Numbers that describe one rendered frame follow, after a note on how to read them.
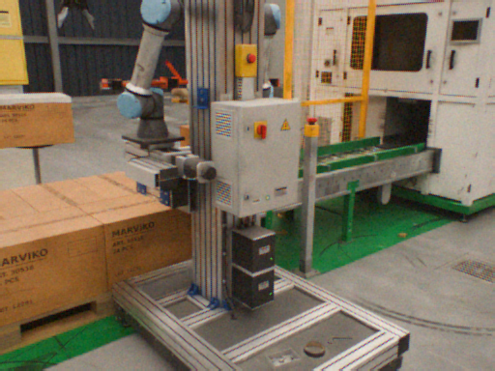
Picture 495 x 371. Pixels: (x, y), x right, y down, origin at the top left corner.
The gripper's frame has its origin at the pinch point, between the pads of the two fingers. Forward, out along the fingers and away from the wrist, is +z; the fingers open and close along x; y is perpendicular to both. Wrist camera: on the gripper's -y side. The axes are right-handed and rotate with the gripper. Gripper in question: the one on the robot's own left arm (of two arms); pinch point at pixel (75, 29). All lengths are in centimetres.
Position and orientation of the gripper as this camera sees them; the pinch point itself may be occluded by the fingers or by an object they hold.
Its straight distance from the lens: 244.4
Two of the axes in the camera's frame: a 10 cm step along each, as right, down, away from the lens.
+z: -0.1, 9.6, 2.7
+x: 7.7, -1.7, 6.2
